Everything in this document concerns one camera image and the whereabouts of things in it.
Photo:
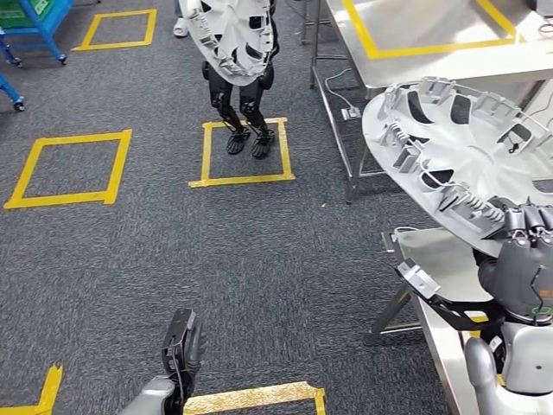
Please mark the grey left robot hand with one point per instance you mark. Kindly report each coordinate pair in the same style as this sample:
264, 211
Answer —
196, 349

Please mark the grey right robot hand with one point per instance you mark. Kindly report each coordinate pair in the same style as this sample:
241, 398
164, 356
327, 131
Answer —
523, 275

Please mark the silver plastic wheel cover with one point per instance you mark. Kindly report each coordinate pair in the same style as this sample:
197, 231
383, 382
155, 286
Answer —
475, 154
233, 34

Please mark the yellow tape on workbench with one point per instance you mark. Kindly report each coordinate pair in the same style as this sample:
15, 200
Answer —
359, 28

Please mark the blue metal shelf rack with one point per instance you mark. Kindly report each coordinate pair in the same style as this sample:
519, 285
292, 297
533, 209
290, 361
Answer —
8, 89
56, 14

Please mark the black humanoid robot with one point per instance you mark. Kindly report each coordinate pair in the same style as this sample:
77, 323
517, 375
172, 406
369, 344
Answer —
225, 97

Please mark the white power adapter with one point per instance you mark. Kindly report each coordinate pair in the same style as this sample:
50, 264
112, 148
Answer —
351, 113

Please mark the person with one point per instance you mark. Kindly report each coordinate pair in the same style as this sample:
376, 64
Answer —
181, 27

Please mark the green plastic crate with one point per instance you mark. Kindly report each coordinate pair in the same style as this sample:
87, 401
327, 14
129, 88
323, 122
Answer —
21, 11

